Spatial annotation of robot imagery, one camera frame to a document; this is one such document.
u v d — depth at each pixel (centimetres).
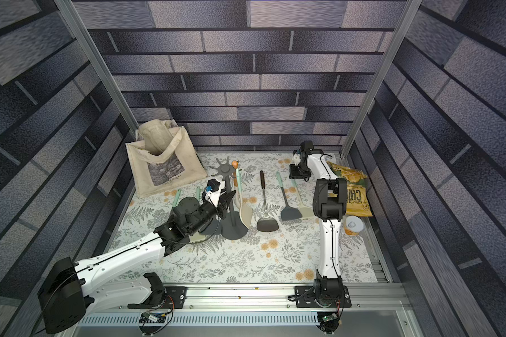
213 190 60
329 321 72
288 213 95
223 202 65
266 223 92
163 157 84
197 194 103
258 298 76
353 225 85
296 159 100
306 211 97
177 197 100
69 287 40
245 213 82
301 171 93
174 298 74
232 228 91
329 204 63
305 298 73
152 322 72
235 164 62
